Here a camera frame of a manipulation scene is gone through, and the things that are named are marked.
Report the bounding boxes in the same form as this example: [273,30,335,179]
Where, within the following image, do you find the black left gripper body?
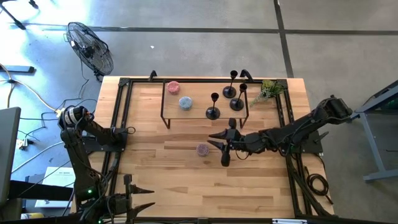
[107,193,133,218]

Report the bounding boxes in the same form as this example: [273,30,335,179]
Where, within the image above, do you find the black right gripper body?
[231,129,261,154]

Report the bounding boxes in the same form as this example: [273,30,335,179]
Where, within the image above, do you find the purple patterned candle tin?
[195,143,210,157]

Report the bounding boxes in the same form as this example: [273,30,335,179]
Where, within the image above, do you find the black metal candlestick holder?
[229,83,248,111]
[222,70,239,99]
[205,92,221,121]

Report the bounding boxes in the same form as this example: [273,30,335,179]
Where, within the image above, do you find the blue patterned candle tin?
[178,96,193,111]

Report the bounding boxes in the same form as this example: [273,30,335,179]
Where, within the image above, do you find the pink patterned candle tin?
[167,80,181,95]

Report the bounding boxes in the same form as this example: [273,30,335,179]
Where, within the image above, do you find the wooden shelf with black legs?
[159,77,249,130]

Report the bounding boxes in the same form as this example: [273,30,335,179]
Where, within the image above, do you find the green artificial succulent plant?
[249,79,285,108]

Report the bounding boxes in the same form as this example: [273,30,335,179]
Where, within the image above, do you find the white paper sheet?
[34,167,81,208]

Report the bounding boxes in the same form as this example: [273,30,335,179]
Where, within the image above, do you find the black wide bar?
[9,180,74,202]

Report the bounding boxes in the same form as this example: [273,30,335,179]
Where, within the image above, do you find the yellow object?
[20,212,45,220]

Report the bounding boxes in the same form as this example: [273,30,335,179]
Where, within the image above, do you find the white label strip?
[272,218,308,224]

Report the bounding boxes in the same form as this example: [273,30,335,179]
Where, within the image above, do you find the grey desk panel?
[0,107,22,206]

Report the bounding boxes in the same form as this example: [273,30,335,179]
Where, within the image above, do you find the black floor fan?
[65,21,114,82]

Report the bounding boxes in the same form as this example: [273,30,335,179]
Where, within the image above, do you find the black flat floor bar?
[0,65,35,74]

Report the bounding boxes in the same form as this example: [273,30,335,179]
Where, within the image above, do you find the black tripod legs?
[0,0,40,31]

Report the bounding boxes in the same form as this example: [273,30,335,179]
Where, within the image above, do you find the coiled black cable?
[303,166,334,205]

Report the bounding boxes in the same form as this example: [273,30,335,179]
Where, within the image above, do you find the black metal table frame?
[70,77,335,224]

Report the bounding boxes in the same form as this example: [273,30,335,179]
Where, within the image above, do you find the grey metal desk frame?
[343,79,398,183]

